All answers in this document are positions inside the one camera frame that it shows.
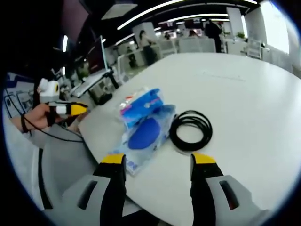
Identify long ceiling light strip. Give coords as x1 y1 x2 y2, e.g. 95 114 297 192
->
117 0 258 30

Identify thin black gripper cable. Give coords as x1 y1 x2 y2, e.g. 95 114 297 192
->
23 115 84 143

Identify clear bag with blue item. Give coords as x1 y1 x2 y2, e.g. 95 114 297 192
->
112 105 177 177

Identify person's left hand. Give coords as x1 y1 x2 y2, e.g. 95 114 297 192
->
30 104 60 130

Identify person's white clothing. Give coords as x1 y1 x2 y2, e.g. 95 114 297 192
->
4 122 45 210

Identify dark computer monitor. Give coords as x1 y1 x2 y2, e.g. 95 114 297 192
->
86 35 111 74

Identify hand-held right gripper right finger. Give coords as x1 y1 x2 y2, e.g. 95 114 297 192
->
190 152 271 226

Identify black wrist strap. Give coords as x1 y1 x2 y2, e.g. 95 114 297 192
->
20 113 32 134

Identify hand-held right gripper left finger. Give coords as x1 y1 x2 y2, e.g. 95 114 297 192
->
61 152 128 226

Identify white mesh chair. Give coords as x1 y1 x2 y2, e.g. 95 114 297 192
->
246 39 263 60

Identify blue tissue packet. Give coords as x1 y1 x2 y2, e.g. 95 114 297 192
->
119 87 165 129

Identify white round table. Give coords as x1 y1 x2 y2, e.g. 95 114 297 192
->
77 52 301 226

